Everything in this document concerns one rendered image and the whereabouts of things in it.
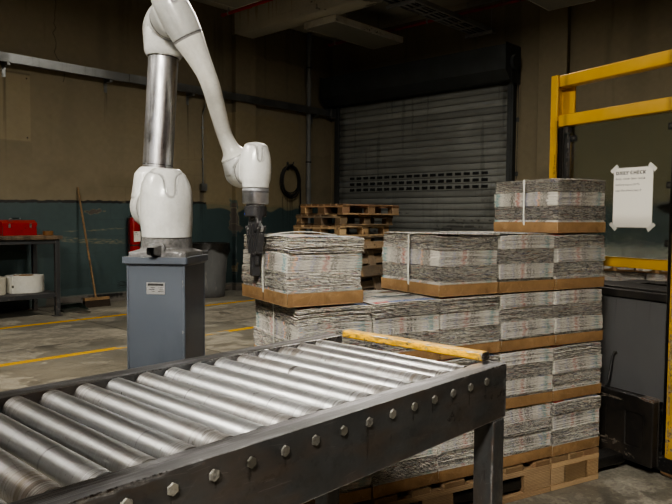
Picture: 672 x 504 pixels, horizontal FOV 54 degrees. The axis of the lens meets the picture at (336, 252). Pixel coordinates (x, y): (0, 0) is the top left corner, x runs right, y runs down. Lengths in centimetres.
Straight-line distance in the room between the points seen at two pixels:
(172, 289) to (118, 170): 722
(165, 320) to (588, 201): 180
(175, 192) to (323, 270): 53
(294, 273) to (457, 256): 67
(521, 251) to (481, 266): 21
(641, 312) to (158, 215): 230
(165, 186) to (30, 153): 671
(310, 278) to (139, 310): 54
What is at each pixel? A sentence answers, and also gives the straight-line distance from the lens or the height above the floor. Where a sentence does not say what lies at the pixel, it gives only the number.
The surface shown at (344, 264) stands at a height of 97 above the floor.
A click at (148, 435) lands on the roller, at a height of 80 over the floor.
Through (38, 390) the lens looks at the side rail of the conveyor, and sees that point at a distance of 137.
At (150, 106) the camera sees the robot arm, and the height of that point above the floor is 149.
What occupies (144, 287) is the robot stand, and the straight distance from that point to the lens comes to 210.
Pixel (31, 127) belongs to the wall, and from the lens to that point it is 879.
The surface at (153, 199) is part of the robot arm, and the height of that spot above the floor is 117.
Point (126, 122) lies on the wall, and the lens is 936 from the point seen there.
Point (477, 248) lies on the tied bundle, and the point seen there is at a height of 101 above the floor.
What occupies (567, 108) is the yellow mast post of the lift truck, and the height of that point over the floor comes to 169.
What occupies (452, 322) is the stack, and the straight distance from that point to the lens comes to 250.
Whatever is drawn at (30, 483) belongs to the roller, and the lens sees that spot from 93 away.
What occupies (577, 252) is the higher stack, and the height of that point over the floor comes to 99.
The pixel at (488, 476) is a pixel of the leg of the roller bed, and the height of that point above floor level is 55.
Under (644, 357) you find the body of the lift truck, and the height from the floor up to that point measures 48.
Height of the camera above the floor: 112
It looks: 3 degrees down
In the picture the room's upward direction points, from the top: straight up
